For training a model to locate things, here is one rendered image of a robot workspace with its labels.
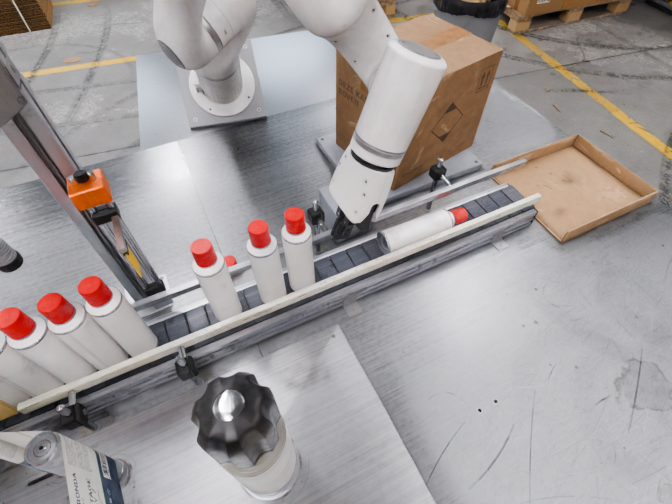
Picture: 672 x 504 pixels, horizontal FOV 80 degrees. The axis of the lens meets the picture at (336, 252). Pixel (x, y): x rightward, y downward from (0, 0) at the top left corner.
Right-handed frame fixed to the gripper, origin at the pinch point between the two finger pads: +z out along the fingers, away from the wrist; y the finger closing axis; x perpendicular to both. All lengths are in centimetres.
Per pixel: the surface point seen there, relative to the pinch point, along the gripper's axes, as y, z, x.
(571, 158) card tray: -9, -10, 77
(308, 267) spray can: 1.7, 7.6, -5.5
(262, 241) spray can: 1.0, 0.1, -15.7
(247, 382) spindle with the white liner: 26.3, -6.8, -27.9
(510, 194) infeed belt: -2.1, -3.7, 48.1
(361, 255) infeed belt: -1.8, 10.5, 9.8
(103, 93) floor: -265, 111, -16
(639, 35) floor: -160, -32, 372
